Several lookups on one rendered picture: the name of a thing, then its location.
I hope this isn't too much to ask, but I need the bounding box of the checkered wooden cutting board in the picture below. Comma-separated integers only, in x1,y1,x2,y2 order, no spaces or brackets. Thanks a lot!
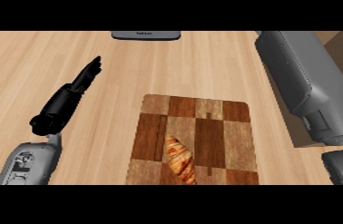
124,93,261,186

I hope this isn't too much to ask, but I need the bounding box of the grey appliance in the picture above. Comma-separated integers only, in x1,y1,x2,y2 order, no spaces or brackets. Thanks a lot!
109,30,181,42

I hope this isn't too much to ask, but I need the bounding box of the golden brown croissant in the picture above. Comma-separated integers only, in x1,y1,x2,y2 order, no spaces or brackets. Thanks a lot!
164,133,198,186

